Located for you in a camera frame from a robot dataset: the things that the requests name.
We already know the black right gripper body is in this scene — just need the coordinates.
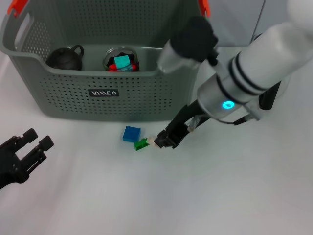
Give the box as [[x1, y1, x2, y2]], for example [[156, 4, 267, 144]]
[[164, 99, 211, 149]]

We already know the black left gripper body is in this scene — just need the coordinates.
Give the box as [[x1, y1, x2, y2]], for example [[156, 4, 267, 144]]
[[0, 137, 27, 190]]

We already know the translucent white toy brick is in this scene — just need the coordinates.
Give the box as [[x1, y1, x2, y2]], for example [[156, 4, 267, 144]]
[[148, 136, 163, 149]]

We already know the green narrow toy brick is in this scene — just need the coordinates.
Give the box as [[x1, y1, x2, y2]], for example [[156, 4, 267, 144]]
[[134, 138, 150, 150]]

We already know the blue toy brick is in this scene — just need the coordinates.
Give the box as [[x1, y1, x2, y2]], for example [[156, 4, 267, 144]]
[[122, 125, 142, 142]]

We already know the teal toy brick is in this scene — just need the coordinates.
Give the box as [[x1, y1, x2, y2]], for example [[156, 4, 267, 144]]
[[113, 55, 131, 70]]

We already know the glass teacup black holder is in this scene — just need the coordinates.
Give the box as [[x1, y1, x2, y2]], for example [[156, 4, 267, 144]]
[[102, 46, 140, 72]]

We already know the grey perforated storage basket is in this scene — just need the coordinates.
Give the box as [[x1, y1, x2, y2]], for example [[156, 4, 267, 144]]
[[0, 0, 211, 122]]

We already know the dark clay teapot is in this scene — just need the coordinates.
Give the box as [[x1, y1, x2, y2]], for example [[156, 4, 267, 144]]
[[46, 44, 85, 71]]

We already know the right gripper cable with plug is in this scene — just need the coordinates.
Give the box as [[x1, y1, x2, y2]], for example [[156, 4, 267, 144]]
[[232, 105, 261, 126]]

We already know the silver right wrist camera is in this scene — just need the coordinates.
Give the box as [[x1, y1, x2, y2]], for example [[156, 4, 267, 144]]
[[157, 16, 220, 74]]

